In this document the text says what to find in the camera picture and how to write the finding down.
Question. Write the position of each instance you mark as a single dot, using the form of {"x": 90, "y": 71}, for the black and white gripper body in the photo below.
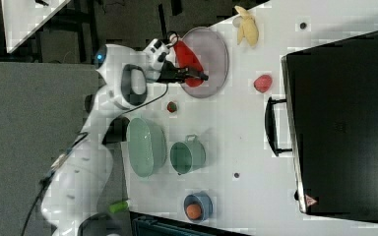
{"x": 157, "y": 68}

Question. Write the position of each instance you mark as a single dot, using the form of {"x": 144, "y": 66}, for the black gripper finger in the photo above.
{"x": 202, "y": 77}
{"x": 186, "y": 70}

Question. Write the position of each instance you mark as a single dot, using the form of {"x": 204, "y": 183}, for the red ketchup bottle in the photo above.
{"x": 187, "y": 58}

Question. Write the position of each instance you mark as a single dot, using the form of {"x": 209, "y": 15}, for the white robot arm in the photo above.
{"x": 76, "y": 179}

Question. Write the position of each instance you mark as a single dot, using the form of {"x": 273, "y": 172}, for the grey round plate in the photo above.
{"x": 211, "y": 51}

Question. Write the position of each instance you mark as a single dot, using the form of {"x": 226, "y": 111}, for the small red toy strawberry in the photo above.
{"x": 171, "y": 107}

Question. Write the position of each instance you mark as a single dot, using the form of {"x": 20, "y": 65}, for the large red toy strawberry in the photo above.
{"x": 263, "y": 83}

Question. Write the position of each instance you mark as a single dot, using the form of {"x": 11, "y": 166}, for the peeled toy banana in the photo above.
{"x": 247, "y": 28}

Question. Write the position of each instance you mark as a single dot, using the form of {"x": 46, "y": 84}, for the green perforated colander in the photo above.
{"x": 146, "y": 146}

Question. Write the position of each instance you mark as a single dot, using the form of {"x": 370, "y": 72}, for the blue bowl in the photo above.
{"x": 204, "y": 201}

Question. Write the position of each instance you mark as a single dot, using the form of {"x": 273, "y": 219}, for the black toaster oven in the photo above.
{"x": 331, "y": 97}

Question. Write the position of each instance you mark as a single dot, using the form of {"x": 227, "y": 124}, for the green marker pen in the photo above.
{"x": 119, "y": 206}

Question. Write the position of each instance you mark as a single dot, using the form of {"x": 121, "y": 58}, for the green cup with handle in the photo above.
{"x": 187, "y": 156}

